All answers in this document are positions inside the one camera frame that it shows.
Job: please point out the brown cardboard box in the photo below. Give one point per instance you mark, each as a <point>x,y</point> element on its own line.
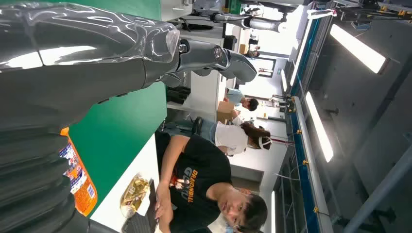
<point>224,112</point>

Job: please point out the black office chair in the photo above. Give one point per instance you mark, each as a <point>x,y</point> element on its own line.
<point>197,126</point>

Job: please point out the seated person with headset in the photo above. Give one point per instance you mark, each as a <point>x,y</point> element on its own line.
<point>230,136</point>

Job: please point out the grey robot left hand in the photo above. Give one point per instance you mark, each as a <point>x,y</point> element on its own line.
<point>80,74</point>

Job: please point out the person bending over box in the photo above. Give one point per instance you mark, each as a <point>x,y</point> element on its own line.
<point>235,96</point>

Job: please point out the gold foil snack bag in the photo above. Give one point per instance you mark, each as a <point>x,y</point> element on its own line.
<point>133,194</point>

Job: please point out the ceiling light panel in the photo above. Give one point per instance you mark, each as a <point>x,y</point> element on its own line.
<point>319,127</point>
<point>357,48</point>

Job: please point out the person at laptop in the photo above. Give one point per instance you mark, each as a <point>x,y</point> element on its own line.
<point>199,180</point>

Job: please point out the black laptop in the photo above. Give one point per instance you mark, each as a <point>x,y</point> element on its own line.
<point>141,223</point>

